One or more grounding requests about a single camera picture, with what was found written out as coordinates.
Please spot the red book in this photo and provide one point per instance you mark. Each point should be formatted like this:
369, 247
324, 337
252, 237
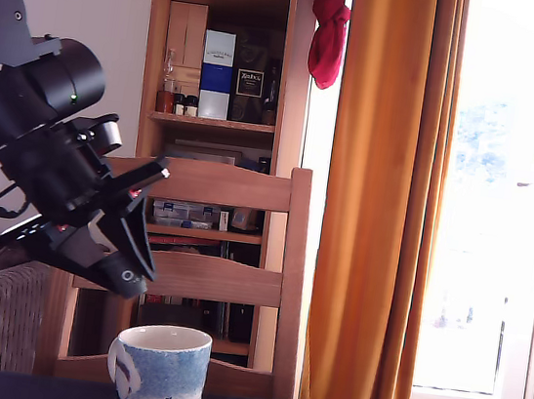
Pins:
183, 241

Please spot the clear plastic organiser box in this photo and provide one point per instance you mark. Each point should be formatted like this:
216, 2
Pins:
184, 213

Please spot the small white carton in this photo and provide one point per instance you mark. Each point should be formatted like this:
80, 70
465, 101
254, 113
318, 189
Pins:
224, 221

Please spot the wooden ladder-back chair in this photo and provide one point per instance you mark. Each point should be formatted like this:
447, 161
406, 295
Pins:
229, 186

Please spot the small brown box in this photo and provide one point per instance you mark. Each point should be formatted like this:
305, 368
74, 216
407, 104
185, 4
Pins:
243, 220

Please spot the blue white ceramic mug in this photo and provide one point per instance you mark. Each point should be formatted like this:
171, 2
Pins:
160, 372

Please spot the brown jar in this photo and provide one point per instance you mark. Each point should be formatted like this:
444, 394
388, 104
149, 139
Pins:
164, 102

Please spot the small dark bottle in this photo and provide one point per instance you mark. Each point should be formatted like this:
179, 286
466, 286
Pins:
191, 107
179, 105

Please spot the clear glass bottle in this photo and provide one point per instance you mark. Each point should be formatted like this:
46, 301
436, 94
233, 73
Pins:
169, 75

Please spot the small wooden drawer box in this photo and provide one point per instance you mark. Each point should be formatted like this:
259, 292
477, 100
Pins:
186, 80

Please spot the white and blue carton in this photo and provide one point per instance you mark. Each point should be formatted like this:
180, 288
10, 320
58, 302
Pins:
216, 79

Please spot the black whisky box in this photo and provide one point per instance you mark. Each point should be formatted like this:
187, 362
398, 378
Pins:
249, 84

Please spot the tall light wooden box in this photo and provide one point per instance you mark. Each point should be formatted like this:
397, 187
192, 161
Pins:
185, 35

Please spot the dark glass bottle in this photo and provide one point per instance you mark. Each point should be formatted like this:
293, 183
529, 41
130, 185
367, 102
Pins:
271, 96

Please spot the orange curtain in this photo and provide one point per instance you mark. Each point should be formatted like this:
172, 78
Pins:
385, 176

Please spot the knotted red cloth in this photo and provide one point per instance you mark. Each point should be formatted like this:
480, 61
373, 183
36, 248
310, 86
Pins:
326, 45

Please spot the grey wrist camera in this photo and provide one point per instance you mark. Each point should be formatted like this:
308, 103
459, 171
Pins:
110, 135

